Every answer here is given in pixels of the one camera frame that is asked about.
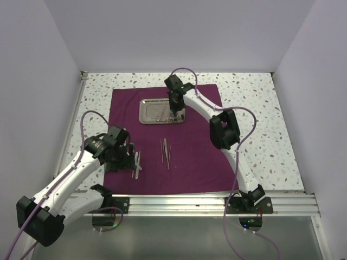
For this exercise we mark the steel hemostat clamp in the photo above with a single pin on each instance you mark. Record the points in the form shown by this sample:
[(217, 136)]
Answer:
[(161, 117)]

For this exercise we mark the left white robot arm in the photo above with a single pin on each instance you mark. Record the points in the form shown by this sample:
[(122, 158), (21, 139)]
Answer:
[(44, 216)]

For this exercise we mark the steel serrated forceps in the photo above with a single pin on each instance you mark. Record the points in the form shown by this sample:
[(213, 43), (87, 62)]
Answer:
[(137, 162)]

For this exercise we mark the purple cloth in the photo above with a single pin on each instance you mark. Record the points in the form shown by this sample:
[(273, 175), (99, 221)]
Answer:
[(195, 165)]

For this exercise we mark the steel instrument tray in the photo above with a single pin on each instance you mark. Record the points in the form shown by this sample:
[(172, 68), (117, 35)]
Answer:
[(149, 109)]

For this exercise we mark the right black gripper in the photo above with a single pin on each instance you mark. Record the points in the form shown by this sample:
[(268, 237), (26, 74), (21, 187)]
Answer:
[(173, 107)]

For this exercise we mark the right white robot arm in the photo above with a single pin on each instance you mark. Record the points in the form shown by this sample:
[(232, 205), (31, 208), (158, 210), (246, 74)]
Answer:
[(224, 134)]

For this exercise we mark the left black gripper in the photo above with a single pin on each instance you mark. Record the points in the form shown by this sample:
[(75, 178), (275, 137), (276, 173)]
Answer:
[(128, 161)]

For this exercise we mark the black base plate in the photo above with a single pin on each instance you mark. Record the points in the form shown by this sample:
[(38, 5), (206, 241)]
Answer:
[(123, 203), (236, 205)]

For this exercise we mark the pointed steel tweezers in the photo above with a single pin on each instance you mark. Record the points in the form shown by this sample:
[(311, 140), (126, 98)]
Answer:
[(168, 157), (164, 149)]

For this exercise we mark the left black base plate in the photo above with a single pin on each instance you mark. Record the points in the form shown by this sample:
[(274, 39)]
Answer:
[(123, 203)]

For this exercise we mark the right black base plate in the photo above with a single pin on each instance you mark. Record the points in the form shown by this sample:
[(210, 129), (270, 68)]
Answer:
[(236, 205)]

